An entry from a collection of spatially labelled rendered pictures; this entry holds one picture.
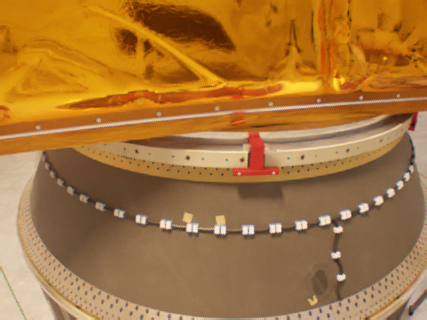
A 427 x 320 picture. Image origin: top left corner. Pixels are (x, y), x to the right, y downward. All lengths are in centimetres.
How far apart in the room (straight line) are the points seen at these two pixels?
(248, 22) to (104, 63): 35
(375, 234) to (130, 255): 82
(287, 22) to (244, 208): 52
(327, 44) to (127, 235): 81
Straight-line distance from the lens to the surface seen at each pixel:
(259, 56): 87
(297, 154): 96
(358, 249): 120
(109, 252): 116
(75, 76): 82
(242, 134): 95
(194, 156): 93
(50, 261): 141
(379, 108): 120
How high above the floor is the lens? 213
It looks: 28 degrees down
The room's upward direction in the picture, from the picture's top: straight up
